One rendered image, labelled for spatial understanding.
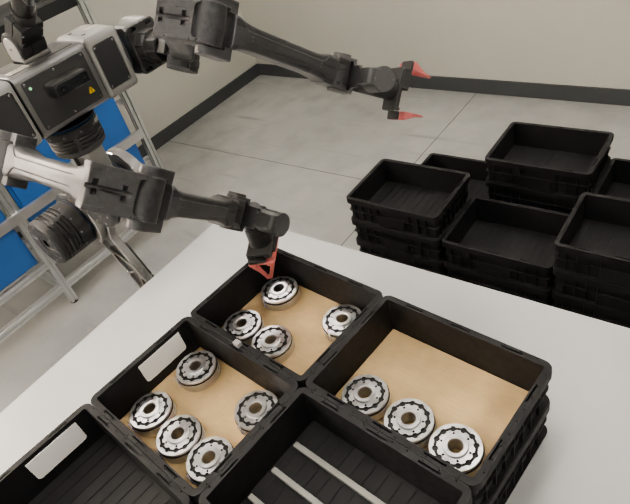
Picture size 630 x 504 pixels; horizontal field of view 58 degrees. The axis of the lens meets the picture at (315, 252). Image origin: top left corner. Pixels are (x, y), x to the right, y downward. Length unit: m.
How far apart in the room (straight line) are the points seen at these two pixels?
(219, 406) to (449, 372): 0.53
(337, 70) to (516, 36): 2.65
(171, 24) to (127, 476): 0.93
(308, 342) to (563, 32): 2.85
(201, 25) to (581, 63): 3.04
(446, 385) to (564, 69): 2.91
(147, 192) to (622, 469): 1.05
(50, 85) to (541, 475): 1.34
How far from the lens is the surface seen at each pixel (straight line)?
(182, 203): 1.04
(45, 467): 1.44
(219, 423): 1.35
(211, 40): 1.10
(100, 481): 1.41
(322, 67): 1.31
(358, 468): 1.20
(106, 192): 0.95
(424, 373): 1.30
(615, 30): 3.77
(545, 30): 3.87
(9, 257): 3.14
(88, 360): 1.87
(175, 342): 1.46
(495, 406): 1.25
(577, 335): 1.55
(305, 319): 1.47
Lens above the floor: 1.87
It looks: 39 degrees down
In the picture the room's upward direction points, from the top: 16 degrees counter-clockwise
